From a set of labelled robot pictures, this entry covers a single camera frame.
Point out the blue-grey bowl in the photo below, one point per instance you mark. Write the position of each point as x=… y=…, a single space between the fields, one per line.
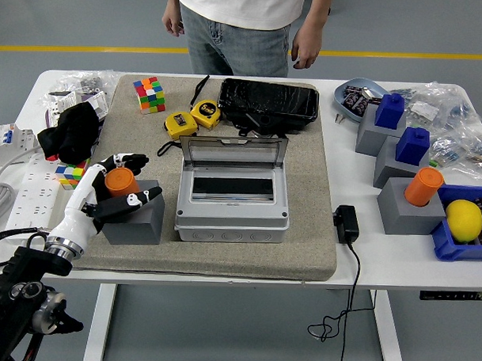
x=373 y=84

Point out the small metal clip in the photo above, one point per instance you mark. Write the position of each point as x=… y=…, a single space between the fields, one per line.
x=338 y=118

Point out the black table control panel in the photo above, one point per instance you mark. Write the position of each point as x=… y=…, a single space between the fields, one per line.
x=451 y=295

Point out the blue block with knob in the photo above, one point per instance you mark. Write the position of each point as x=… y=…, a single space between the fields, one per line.
x=390 y=112
x=412 y=147

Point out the yellow tape measure dark label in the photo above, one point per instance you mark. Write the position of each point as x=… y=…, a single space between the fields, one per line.
x=180 y=123

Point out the grey block with round hole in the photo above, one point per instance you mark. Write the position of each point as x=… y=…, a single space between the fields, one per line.
x=140 y=228
x=410 y=220

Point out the black plastic tray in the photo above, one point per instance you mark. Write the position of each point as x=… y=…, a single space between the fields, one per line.
x=267 y=98

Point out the blue plastic bin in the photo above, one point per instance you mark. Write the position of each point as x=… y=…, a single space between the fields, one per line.
x=446 y=247

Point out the large colourful puzzle cube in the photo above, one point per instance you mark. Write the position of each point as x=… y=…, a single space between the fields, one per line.
x=150 y=94

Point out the yellow lemon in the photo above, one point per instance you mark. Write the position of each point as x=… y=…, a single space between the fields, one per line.
x=463 y=220

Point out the person's left hand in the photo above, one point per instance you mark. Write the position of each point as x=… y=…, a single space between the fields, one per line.
x=307 y=50

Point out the orange cylinder battery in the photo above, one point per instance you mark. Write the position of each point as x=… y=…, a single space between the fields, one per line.
x=120 y=182
x=423 y=187

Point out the black cloth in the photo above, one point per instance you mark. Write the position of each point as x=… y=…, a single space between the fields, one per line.
x=74 y=131

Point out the white packaged parts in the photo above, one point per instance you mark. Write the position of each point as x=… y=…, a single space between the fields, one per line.
x=97 y=104

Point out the person's right hand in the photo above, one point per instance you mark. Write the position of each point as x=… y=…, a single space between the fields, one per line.
x=173 y=21

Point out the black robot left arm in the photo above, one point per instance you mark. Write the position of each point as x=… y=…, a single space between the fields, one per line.
x=28 y=260

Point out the person's left forearm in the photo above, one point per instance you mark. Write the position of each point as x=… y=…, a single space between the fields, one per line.
x=316 y=13

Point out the white circuit breaker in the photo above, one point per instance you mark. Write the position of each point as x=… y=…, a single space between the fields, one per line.
x=5 y=138

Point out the small green connector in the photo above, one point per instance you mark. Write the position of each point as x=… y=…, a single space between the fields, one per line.
x=433 y=162

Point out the yellow tape measure 5m print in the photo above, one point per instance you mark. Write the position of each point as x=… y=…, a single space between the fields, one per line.
x=205 y=112

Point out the small colourful puzzle cube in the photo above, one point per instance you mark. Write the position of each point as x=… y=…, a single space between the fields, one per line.
x=69 y=176

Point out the brown silver snack packet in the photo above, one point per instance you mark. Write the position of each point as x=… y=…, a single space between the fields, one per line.
x=371 y=96

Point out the white power strip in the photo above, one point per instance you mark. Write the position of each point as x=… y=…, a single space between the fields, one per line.
x=30 y=197

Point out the grey electrical box clear lid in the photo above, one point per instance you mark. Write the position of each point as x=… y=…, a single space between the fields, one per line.
x=232 y=217

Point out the grey-brown fabric mat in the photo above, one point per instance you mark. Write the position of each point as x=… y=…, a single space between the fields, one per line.
x=303 y=214

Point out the dark snack packet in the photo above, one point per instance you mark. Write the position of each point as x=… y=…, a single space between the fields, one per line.
x=351 y=90
x=356 y=103

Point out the person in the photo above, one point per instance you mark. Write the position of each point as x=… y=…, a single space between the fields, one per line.
x=238 y=38

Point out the black power adapter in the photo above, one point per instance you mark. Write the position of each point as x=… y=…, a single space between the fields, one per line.
x=347 y=224

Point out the clear bag of small parts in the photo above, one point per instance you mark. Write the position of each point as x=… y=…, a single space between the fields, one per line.
x=86 y=80

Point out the clear bag of components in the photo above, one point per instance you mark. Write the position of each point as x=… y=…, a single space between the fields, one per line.
x=467 y=150
x=445 y=104

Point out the grey holder block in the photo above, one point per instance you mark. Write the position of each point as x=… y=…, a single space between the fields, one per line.
x=371 y=139
x=392 y=172

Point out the black triangular bracket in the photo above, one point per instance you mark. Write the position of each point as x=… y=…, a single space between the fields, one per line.
x=263 y=120

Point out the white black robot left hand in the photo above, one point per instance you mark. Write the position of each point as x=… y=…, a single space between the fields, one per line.
x=79 y=218

